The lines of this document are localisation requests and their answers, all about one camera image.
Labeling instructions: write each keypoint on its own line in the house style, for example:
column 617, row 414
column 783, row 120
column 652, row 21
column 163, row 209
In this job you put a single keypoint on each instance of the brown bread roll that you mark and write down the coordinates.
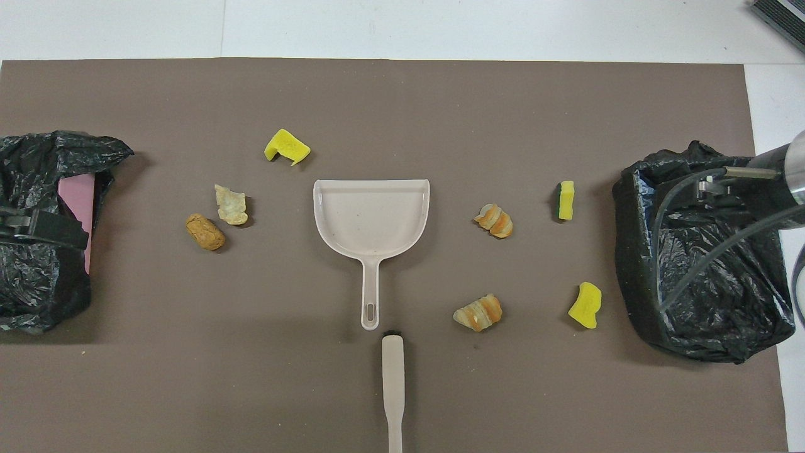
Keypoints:
column 205, row 231

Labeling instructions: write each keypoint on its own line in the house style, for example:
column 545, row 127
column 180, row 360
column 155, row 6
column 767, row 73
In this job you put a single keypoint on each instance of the pale bread piece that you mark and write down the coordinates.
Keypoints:
column 231, row 206

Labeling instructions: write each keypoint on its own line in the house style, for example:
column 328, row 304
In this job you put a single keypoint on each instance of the rectangular yellow green sponge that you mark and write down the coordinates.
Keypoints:
column 566, row 201

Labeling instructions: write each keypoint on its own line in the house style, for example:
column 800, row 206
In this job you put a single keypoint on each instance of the curved yellow sponge piece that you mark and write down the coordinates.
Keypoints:
column 586, row 306

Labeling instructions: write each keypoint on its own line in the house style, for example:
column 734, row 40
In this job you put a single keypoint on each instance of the notched yellow green sponge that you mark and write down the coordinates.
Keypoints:
column 286, row 146

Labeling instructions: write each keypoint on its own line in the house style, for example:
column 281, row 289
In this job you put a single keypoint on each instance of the striped orange croissant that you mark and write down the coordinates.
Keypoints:
column 478, row 313
column 495, row 221

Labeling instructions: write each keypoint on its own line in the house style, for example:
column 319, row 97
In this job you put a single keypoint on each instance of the beige plastic dustpan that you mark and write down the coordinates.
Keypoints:
column 371, row 217

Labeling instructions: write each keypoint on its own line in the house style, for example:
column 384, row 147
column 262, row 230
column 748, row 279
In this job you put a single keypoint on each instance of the beige hand brush black bristles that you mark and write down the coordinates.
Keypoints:
column 393, row 377

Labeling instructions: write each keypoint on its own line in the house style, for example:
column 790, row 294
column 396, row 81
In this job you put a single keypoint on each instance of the pink plastic bin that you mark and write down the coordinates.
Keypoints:
column 78, row 195

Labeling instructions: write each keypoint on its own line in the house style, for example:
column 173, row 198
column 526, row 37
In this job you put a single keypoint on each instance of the crumpled black trash bag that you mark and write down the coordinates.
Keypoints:
column 38, row 170

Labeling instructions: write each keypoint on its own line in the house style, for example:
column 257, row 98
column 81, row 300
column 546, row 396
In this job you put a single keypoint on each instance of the black bag lined trash bin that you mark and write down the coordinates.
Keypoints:
column 742, row 314

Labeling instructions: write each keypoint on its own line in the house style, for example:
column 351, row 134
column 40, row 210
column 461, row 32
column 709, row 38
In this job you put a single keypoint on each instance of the grey ribbed panel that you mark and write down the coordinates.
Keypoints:
column 786, row 16

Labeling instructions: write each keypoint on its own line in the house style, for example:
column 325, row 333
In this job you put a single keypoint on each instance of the large brown table mat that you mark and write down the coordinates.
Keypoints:
column 402, row 113

